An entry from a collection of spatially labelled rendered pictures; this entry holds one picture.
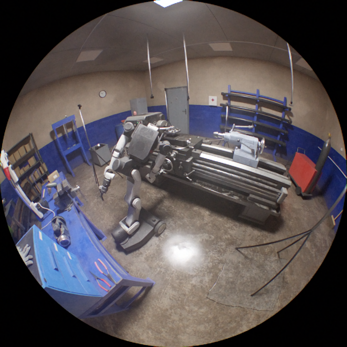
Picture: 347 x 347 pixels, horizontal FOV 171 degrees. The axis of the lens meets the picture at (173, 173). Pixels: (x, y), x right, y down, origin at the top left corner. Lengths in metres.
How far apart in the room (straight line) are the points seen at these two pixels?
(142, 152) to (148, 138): 0.14
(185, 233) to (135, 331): 1.57
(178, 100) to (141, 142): 4.37
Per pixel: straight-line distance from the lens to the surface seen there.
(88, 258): 0.91
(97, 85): 5.29
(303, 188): 3.33
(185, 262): 1.57
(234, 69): 4.75
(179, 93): 5.26
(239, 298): 1.72
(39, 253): 0.65
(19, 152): 4.64
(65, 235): 1.04
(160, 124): 1.96
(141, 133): 1.07
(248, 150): 1.53
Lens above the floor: 1.55
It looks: 36 degrees down
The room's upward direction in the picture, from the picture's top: 4 degrees counter-clockwise
